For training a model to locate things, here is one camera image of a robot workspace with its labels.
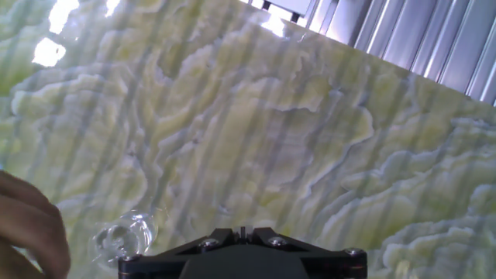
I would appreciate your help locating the small clear glass beaker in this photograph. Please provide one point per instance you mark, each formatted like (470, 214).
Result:
(124, 240)

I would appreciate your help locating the green marble pattern mat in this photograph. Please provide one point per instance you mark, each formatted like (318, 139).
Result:
(271, 135)

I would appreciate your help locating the person's left hand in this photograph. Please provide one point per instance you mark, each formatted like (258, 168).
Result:
(27, 232)

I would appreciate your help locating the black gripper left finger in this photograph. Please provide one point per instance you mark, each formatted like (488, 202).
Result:
(162, 263)

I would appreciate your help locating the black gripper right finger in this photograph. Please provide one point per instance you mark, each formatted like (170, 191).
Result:
(333, 263)

